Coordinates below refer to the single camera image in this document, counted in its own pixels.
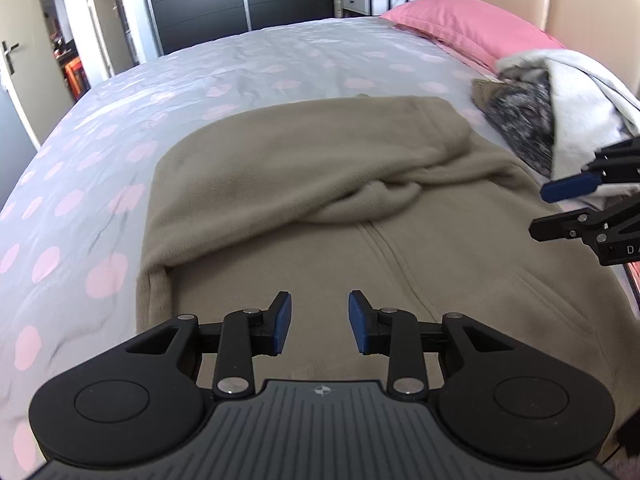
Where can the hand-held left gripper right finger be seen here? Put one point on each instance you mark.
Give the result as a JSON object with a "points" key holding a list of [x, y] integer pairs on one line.
{"points": [[357, 320]]}

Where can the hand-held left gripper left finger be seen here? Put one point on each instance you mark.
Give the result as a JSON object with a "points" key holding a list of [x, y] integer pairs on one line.
{"points": [[282, 320]]}

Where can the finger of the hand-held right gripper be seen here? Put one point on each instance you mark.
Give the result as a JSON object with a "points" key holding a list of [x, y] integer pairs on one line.
{"points": [[565, 225], [570, 187]]}

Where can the beige fleece jacket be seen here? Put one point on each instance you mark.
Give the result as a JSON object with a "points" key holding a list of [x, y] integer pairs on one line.
{"points": [[300, 185]]}

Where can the pile of folded clothes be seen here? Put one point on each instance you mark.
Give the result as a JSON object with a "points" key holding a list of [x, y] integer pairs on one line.
{"points": [[585, 110]]}

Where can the grey patterned garment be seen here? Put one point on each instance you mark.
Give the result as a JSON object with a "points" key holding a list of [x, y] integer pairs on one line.
{"points": [[525, 110]]}

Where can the olive cloth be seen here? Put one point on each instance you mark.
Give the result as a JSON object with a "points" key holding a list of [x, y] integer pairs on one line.
{"points": [[485, 91]]}

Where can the beige padded headboard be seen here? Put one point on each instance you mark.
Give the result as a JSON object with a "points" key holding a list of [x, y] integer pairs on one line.
{"points": [[590, 5]]}

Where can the pink pillow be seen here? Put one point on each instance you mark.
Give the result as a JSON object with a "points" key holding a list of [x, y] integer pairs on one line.
{"points": [[450, 25]]}

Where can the white nightstand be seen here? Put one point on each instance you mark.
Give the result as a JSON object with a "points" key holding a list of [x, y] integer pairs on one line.
{"points": [[355, 2]]}

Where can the black sliding wardrobe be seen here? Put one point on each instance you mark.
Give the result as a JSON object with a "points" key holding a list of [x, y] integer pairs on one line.
{"points": [[200, 0]]}

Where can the cream door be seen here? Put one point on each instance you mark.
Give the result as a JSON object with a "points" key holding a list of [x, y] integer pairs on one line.
{"points": [[30, 60]]}

